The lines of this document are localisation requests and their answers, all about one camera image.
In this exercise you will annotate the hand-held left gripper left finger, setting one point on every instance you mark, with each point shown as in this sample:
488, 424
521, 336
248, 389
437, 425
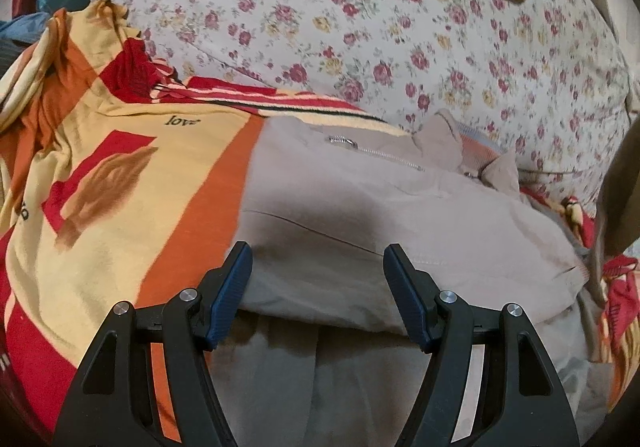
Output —
231, 299

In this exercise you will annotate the floral quilt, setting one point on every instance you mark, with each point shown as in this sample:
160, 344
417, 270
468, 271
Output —
350, 27

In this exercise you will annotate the orange red printed blanket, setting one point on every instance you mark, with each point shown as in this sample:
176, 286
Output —
100, 137

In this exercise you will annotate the beige zip jacket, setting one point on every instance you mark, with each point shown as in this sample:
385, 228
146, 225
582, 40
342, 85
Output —
375, 207

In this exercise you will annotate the olive cloth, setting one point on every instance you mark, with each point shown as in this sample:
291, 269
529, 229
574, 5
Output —
617, 187

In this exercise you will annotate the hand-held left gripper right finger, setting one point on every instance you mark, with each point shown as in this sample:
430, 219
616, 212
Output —
407, 299

